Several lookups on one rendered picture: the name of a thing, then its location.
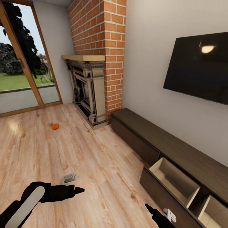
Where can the pumpkin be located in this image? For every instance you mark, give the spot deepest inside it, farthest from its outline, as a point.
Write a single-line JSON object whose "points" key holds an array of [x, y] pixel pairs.
{"points": [[55, 126]]}

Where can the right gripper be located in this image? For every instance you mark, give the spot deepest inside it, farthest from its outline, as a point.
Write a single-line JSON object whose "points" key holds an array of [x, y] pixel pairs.
{"points": [[161, 220]]}

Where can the wood fireplace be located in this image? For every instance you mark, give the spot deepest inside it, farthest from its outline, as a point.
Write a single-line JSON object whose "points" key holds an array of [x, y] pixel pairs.
{"points": [[87, 79]]}

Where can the countertop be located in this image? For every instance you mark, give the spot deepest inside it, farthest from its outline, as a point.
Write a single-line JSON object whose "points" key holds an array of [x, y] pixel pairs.
{"points": [[84, 57]]}

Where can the cabinet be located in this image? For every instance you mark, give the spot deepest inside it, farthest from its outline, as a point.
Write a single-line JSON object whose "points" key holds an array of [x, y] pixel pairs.
{"points": [[179, 176]]}

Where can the wall mounted tv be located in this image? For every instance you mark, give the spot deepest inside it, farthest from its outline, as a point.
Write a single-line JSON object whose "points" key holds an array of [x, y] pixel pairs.
{"points": [[199, 67]]}

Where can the door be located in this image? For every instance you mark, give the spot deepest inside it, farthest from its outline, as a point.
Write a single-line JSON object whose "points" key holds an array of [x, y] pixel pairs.
{"points": [[27, 80]]}

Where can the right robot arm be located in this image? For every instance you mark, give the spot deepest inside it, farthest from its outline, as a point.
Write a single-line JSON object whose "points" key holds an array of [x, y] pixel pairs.
{"points": [[163, 220]]}

